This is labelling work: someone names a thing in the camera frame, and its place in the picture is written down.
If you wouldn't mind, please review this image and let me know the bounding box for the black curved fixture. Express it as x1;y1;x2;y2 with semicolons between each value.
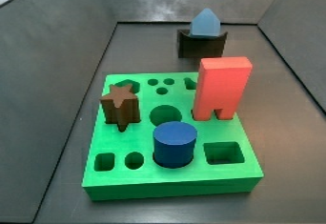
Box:
176;30;228;58

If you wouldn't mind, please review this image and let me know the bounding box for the brown star block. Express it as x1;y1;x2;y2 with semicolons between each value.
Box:
99;84;140;132

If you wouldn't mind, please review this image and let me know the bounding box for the blue cylinder block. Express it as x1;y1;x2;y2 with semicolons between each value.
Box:
152;121;198;169

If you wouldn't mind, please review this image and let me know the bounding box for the green shape sorter base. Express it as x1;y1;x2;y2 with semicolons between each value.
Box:
81;72;263;201

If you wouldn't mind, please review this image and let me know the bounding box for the red two-legged block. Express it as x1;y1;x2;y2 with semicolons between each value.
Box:
192;57;252;121

